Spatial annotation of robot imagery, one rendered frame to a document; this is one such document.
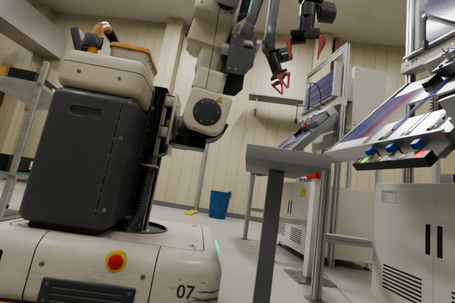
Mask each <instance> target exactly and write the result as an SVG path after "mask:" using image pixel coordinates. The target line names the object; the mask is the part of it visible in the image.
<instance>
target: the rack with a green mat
mask: <svg viewBox="0 0 455 303"><path fill-rule="evenodd" d="M49 65H50V63H49V62H45V61H43V65H42V67H41V71H40V74H39V77H38V80H37V82H35V81H30V80H24V79H20V78H14V77H10V76H4V75H0V91H2V92H4V93H6V94H8V95H10V96H12V97H14V98H16V99H18V100H20V101H22V102H24V103H25V104H27V105H29V109H28V112H27V115H26V119H25V121H24V126H23V128H22V132H21V134H20V138H19V141H18V144H17V148H16V151H15V154H14V158H13V160H12V164H11V166H10V170H9V172H8V171H1V170H0V177H2V178H7V180H6V182H5V186H4V188H3V193H2V195H1V199H0V221H2V219H3V215H4V212H5V209H7V208H9V203H10V201H11V198H12V194H13V192H14V187H15V185H16V181H17V179H28V177H29V174H30V173H29V172H17V170H18V166H19V163H20V159H21V157H22V156H23V157H24V155H25V152H26V148H27V145H28V141H29V139H30V135H31V132H32V129H33V125H34V123H35V119H36V116H37V112H38V109H40V110H47V111H48V110H49V107H50V103H51V100H52V97H53V93H54V92H53V91H52V90H51V89H49V88H48V87H46V86H45V85H44V82H45V78H46V75H47V71H48V69H49Z"/></svg>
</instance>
